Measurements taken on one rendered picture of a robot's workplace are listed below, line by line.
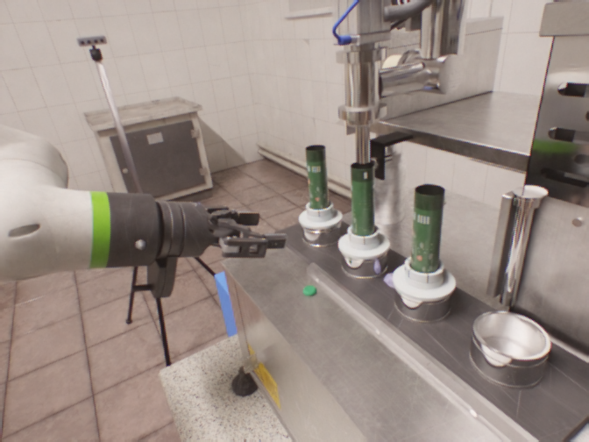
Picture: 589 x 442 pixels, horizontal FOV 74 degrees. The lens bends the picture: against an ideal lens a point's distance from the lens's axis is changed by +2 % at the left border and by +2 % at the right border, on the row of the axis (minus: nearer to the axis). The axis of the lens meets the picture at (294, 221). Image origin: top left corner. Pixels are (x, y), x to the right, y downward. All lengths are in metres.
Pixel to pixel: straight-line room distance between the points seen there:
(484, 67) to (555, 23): 0.38
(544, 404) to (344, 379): 0.18
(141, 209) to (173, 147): 2.87
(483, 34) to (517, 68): 1.37
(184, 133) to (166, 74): 0.80
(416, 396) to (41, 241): 0.41
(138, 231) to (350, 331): 0.28
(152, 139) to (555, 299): 3.07
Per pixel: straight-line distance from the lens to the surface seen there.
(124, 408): 1.94
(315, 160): 0.59
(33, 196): 0.48
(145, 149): 3.31
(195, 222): 0.51
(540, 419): 0.45
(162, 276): 0.53
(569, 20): 0.40
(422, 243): 0.46
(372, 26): 0.46
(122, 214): 0.49
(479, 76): 0.76
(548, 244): 0.46
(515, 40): 2.12
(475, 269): 0.63
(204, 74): 4.09
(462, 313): 0.53
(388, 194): 0.70
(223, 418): 0.79
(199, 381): 0.86
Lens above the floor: 1.37
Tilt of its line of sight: 27 degrees down
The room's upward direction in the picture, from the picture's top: 6 degrees counter-clockwise
